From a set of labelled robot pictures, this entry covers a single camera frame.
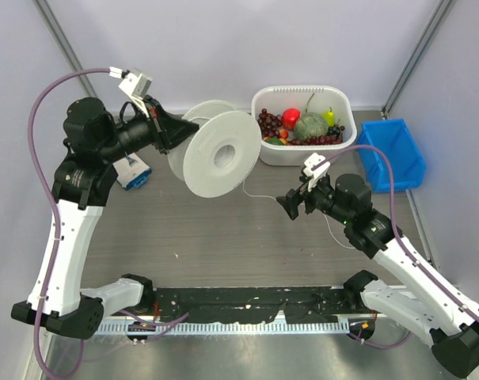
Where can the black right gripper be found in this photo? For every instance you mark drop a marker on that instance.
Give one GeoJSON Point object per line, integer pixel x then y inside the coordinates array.
{"type": "Point", "coordinates": [293, 198]}

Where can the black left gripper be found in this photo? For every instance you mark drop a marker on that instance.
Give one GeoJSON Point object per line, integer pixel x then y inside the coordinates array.
{"type": "Point", "coordinates": [167, 127]}

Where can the white perforated cable spool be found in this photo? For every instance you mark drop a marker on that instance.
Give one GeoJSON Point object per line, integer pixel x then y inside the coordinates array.
{"type": "Point", "coordinates": [221, 154]}

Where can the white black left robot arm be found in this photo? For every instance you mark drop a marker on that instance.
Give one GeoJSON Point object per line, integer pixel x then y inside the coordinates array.
{"type": "Point", "coordinates": [95, 141]}

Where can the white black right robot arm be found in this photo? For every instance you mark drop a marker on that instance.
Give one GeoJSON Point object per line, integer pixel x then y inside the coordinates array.
{"type": "Point", "coordinates": [441, 315]}

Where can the white blue razor package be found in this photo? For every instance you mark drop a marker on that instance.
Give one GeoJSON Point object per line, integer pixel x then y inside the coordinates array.
{"type": "Point", "coordinates": [132, 171]}

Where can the small peach fruit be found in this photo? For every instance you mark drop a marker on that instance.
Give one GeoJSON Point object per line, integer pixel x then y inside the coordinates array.
{"type": "Point", "coordinates": [283, 134]}

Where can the green netted melon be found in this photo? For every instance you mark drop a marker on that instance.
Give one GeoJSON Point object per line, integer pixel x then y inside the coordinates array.
{"type": "Point", "coordinates": [309, 125]}

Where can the white plastic fruit basket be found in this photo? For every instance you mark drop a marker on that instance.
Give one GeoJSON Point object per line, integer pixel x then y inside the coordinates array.
{"type": "Point", "coordinates": [315, 98]}

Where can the dark red grape bunch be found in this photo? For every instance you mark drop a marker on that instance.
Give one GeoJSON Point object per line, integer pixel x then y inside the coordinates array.
{"type": "Point", "coordinates": [270, 124]}

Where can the black grape bunch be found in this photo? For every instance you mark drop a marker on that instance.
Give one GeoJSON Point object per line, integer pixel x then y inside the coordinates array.
{"type": "Point", "coordinates": [335, 130]}

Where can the red apple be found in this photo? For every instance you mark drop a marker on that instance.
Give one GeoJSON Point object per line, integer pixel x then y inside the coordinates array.
{"type": "Point", "coordinates": [289, 118]}

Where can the yellow green pear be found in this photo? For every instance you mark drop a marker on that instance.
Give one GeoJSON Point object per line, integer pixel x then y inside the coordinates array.
{"type": "Point", "coordinates": [329, 117]}

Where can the blue plastic bin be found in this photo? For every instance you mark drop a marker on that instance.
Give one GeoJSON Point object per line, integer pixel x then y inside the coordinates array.
{"type": "Point", "coordinates": [394, 139]}

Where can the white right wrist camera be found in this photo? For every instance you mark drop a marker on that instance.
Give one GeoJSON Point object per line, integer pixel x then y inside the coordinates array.
{"type": "Point", "coordinates": [314, 168]}

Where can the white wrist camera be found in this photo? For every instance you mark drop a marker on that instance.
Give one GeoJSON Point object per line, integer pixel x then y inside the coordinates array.
{"type": "Point", "coordinates": [314, 168]}
{"type": "Point", "coordinates": [134, 84]}

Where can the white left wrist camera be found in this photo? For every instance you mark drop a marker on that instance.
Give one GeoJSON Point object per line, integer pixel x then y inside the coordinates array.
{"type": "Point", "coordinates": [134, 84]}

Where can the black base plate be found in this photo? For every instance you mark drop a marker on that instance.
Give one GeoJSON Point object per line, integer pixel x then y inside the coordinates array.
{"type": "Point", "coordinates": [254, 305]}

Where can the white slotted cable duct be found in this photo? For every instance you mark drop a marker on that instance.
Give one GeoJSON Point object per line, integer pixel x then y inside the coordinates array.
{"type": "Point", "coordinates": [126, 326]}

